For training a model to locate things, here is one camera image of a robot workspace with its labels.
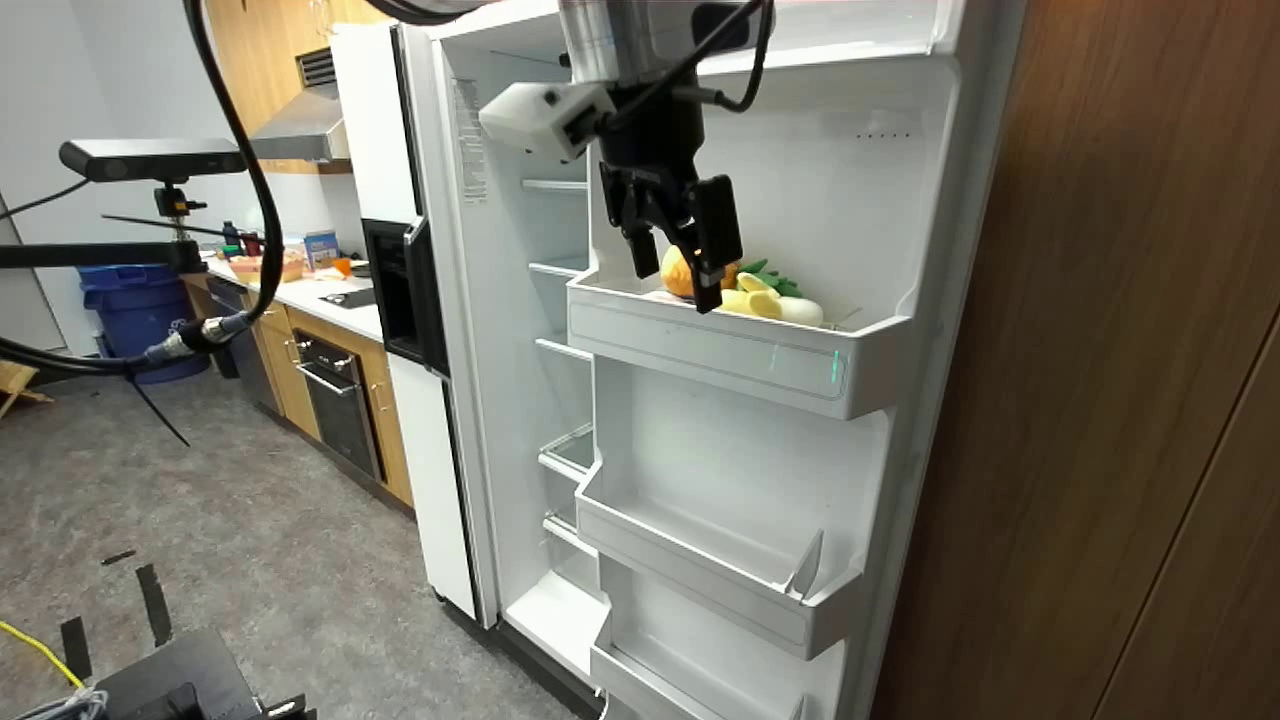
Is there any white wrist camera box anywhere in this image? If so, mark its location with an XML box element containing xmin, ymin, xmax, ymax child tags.
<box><xmin>477</xmin><ymin>78</ymin><xmax>621</xmax><ymax>167</ymax></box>

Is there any light wooden pallet piece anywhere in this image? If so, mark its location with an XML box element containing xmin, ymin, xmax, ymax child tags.
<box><xmin>0</xmin><ymin>356</ymin><xmax>43</xmax><ymax>422</ymax></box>

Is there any white plush toy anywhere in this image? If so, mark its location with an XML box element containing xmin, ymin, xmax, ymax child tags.
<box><xmin>777</xmin><ymin>294</ymin><xmax>830</xmax><ymax>329</ymax></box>

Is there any stainless steel range hood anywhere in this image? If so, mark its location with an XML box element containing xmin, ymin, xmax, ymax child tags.
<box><xmin>246</xmin><ymin>44</ymin><xmax>362</xmax><ymax>171</ymax></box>

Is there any white kitchen countertop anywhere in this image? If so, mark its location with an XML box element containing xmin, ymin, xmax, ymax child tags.
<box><xmin>208</xmin><ymin>257</ymin><xmax>387</xmax><ymax>350</ymax></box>

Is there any small white door bin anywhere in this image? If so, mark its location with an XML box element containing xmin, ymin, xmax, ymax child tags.
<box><xmin>583</xmin><ymin>610</ymin><xmax>851</xmax><ymax>720</ymax></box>

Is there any blue plastic bin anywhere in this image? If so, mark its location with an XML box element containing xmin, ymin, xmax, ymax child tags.
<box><xmin>76</xmin><ymin>261</ymin><xmax>213</xmax><ymax>388</ymax></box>

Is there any white door bin with toys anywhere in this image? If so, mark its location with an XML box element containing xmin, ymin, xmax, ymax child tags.
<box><xmin>566</xmin><ymin>270</ymin><xmax>929</xmax><ymax>425</ymax></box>

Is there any black equipment base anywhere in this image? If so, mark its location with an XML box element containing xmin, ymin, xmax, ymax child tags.
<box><xmin>17</xmin><ymin>624</ymin><xmax>322</xmax><ymax>720</ymax></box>

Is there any long black floor tape strip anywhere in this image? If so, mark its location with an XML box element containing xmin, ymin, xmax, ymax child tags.
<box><xmin>131</xmin><ymin>561</ymin><xmax>180</xmax><ymax>653</ymax></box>

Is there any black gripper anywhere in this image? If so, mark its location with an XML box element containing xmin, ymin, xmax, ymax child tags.
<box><xmin>594</xmin><ymin>78</ymin><xmax>747</xmax><ymax>318</ymax></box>

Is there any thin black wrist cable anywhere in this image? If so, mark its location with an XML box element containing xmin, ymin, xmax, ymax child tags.
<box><xmin>688</xmin><ymin>0</ymin><xmax>781</xmax><ymax>121</ymax></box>

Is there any white fridge interior shelf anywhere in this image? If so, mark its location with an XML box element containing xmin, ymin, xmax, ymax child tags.
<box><xmin>533</xmin><ymin>329</ymin><xmax>602</xmax><ymax>370</ymax></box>
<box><xmin>525</xmin><ymin>253</ymin><xmax>594</xmax><ymax>284</ymax></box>

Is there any black built-in oven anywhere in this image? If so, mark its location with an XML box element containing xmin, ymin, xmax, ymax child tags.
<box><xmin>287</xmin><ymin>329</ymin><xmax>393</xmax><ymax>490</ymax></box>

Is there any white refrigerator door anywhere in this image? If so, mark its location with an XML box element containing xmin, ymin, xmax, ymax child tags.
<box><xmin>437</xmin><ymin>0</ymin><xmax>1034</xmax><ymax>720</ymax></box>

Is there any white freezer door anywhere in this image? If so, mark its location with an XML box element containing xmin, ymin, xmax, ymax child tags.
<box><xmin>330</xmin><ymin>16</ymin><xmax>485</xmax><ymax>624</ymax></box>

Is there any thick black cable hose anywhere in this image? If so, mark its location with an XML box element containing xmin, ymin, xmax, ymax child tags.
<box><xmin>0</xmin><ymin>0</ymin><xmax>293</xmax><ymax>382</ymax></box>

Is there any black camera bar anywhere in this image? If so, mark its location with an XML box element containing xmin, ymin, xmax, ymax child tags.
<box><xmin>56</xmin><ymin>137</ymin><xmax>257</xmax><ymax>188</ymax></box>

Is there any thin black loose cable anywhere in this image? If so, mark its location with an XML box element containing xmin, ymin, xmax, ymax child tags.
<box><xmin>124</xmin><ymin>370</ymin><xmax>198</xmax><ymax>453</ymax></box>

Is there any yellow cable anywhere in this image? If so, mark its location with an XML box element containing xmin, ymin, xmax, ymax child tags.
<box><xmin>0</xmin><ymin>611</ymin><xmax>94</xmax><ymax>701</ymax></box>

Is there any white refrigerator cabinet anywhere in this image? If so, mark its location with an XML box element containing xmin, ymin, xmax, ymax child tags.
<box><xmin>396</xmin><ymin>21</ymin><xmax>621</xmax><ymax>716</ymax></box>

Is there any yellow banana plush toy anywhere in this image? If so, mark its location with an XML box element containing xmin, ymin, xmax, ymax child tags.
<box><xmin>716</xmin><ymin>272</ymin><xmax>793</xmax><ymax>326</ymax></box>

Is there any black water ice dispenser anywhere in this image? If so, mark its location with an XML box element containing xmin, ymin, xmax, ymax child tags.
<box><xmin>362</xmin><ymin>212</ymin><xmax>454</xmax><ymax>382</ymax></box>

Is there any brown wooden side panel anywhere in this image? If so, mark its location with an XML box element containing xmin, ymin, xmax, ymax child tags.
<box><xmin>867</xmin><ymin>0</ymin><xmax>1280</xmax><ymax>720</ymax></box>

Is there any black camera stand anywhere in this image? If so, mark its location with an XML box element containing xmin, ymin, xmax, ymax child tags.
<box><xmin>147</xmin><ymin>177</ymin><xmax>199</xmax><ymax>244</ymax></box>

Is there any wooden base kitchen cabinet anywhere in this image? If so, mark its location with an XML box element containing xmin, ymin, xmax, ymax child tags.
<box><xmin>246</xmin><ymin>298</ymin><xmax>421</xmax><ymax>511</ymax></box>

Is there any large white door bin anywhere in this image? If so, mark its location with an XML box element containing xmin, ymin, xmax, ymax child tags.
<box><xmin>568</xmin><ymin>458</ymin><xmax>891</xmax><ymax>666</ymax></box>

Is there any short black floor tape strip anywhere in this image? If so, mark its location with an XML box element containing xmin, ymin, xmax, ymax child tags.
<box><xmin>56</xmin><ymin>611</ymin><xmax>99</xmax><ymax>684</ymax></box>

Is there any wooden wall kitchen cabinet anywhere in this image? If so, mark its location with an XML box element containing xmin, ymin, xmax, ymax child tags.
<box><xmin>206</xmin><ymin>0</ymin><xmax>393</xmax><ymax>139</ymax></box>

